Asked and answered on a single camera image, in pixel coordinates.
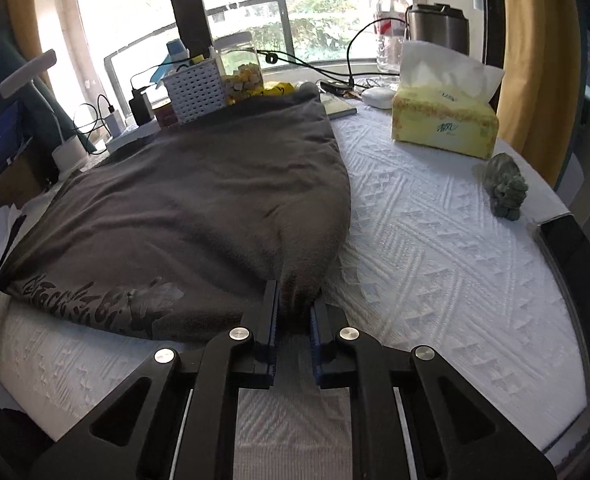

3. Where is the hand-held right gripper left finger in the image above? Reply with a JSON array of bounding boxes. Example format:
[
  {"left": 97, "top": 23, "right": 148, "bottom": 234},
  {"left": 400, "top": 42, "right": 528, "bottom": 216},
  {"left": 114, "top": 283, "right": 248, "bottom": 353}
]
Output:
[{"left": 28, "top": 279, "right": 281, "bottom": 480}]

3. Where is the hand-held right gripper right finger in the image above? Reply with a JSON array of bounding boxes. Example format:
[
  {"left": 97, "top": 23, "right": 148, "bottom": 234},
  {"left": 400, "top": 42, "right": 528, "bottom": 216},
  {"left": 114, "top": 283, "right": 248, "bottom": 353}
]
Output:
[{"left": 309, "top": 300, "right": 558, "bottom": 480}]

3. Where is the grey printed t-shirt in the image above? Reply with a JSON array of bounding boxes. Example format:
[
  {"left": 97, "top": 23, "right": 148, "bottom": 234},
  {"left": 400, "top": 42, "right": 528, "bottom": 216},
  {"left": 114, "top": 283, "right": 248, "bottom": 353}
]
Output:
[{"left": 5, "top": 91, "right": 352, "bottom": 343}]

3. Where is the white textured table cover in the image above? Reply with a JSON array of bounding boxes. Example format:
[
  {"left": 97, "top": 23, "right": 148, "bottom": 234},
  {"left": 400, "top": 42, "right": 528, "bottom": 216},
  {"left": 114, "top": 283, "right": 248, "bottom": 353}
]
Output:
[{"left": 0, "top": 95, "right": 590, "bottom": 480}]

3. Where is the grey notebook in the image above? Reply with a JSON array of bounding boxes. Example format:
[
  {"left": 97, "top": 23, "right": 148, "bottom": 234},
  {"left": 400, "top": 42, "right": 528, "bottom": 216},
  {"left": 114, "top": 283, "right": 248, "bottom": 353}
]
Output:
[{"left": 320, "top": 92, "right": 358, "bottom": 121}]

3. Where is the white power strip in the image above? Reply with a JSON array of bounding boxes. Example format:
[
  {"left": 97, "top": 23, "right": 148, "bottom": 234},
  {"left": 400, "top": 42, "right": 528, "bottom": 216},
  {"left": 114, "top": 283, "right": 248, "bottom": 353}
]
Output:
[{"left": 105, "top": 119, "right": 162, "bottom": 153}]

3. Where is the yellow packet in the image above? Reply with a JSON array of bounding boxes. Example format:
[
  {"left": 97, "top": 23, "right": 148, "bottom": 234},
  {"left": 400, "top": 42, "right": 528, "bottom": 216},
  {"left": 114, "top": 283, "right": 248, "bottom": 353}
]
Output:
[{"left": 255, "top": 80, "right": 296, "bottom": 98}]

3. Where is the yellow-lid small jar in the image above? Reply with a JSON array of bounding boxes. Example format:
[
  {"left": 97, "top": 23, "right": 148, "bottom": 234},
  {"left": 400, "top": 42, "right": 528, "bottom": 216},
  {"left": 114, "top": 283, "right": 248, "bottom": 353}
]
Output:
[{"left": 152, "top": 101, "right": 178, "bottom": 128}]

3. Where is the green stone figurine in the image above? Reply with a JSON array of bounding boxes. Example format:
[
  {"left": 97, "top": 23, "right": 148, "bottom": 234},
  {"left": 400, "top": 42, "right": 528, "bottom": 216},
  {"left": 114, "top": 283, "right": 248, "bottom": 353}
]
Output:
[{"left": 484, "top": 154, "right": 530, "bottom": 221}]

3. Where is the white plastic basket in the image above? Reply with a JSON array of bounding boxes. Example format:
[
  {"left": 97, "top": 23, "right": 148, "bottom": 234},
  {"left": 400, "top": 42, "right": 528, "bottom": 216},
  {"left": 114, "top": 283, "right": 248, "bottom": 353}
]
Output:
[{"left": 162, "top": 51, "right": 227, "bottom": 126}]

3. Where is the yellow tissue box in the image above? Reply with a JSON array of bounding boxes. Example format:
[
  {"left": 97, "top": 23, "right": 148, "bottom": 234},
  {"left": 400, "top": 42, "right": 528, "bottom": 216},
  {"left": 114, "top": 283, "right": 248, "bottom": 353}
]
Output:
[{"left": 391, "top": 40, "right": 506, "bottom": 160}]

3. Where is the white round device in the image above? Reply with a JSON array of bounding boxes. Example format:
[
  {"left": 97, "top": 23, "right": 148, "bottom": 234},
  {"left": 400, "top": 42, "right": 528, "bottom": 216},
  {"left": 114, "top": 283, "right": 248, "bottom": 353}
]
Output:
[{"left": 362, "top": 86, "right": 401, "bottom": 110}]

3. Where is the glass jar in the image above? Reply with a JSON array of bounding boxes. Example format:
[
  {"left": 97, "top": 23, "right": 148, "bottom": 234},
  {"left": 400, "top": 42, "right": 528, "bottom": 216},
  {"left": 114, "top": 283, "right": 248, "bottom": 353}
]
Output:
[{"left": 214, "top": 31, "right": 265, "bottom": 106}]

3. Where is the black charger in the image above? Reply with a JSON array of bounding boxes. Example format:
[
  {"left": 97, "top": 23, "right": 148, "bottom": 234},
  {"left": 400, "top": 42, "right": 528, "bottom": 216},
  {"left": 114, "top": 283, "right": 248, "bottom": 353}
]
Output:
[{"left": 129, "top": 87, "right": 155, "bottom": 125}]

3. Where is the white desk lamp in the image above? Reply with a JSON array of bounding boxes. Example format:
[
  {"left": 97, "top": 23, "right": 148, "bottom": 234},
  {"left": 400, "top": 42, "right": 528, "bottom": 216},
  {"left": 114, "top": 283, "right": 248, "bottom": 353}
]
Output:
[{"left": 0, "top": 49, "right": 86, "bottom": 171}]

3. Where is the blue face mask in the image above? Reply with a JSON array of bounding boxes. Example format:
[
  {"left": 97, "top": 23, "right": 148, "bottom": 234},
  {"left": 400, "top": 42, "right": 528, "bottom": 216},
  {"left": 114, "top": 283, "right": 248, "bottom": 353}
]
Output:
[{"left": 149, "top": 57, "right": 186, "bottom": 86}]

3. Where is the blue bottle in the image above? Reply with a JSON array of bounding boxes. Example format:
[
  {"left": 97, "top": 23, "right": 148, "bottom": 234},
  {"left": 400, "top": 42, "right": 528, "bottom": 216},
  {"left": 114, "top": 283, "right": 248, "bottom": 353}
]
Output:
[{"left": 166, "top": 39, "right": 190, "bottom": 68}]

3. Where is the cardboard box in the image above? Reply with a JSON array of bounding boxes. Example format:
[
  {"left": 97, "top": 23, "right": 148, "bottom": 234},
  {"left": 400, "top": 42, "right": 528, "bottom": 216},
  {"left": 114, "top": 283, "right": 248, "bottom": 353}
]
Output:
[{"left": 0, "top": 152, "right": 51, "bottom": 208}]

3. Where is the balcony railing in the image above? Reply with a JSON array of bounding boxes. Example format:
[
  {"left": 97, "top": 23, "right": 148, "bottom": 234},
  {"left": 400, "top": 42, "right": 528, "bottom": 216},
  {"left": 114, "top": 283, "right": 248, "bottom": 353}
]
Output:
[{"left": 104, "top": 0, "right": 382, "bottom": 92}]

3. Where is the plastic water bottle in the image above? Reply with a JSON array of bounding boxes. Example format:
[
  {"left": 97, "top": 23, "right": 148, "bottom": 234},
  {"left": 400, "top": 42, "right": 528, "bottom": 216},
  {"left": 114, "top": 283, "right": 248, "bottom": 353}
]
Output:
[{"left": 375, "top": 0, "right": 410, "bottom": 78}]

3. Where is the steel thermos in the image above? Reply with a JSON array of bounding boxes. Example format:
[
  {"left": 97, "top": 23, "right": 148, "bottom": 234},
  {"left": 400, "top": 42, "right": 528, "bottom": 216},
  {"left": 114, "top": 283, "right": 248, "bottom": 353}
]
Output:
[{"left": 406, "top": 2, "right": 470, "bottom": 58}]

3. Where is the black cable with ferrite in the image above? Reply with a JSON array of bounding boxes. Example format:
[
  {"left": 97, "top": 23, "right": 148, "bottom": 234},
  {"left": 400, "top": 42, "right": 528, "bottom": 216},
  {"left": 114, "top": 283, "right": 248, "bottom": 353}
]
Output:
[{"left": 255, "top": 49, "right": 356, "bottom": 83}]

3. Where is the black looped cable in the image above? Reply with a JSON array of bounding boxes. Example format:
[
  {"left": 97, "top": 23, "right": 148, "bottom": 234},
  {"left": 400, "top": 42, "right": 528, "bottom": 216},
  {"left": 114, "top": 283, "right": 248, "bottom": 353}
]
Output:
[{"left": 74, "top": 94, "right": 115, "bottom": 137}]

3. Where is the black window frame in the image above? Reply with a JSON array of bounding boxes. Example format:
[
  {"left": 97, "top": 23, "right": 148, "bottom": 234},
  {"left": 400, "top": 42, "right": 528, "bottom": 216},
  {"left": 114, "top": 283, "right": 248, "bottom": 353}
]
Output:
[{"left": 162, "top": 0, "right": 506, "bottom": 68}]

